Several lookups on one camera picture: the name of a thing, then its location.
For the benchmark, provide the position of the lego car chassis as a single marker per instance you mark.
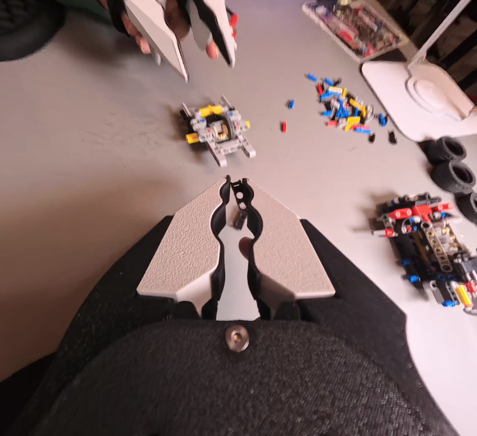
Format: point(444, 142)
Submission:
point(428, 242)

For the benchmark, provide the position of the grey lego gear assembly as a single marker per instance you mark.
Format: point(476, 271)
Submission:
point(220, 130)

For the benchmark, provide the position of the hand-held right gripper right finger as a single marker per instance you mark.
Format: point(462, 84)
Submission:
point(294, 253)

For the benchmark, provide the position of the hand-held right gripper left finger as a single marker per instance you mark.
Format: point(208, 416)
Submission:
point(179, 253)

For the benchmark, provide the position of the black lego liftarm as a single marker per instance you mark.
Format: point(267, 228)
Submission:
point(238, 192)

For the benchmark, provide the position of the cluster of red white lego pieces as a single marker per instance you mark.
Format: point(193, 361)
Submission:
point(234, 20)

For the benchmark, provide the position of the pile of small lego pins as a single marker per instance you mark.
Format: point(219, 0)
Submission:
point(346, 108)

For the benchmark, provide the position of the lego instruction booklet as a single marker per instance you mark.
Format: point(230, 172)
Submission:
point(357, 29)

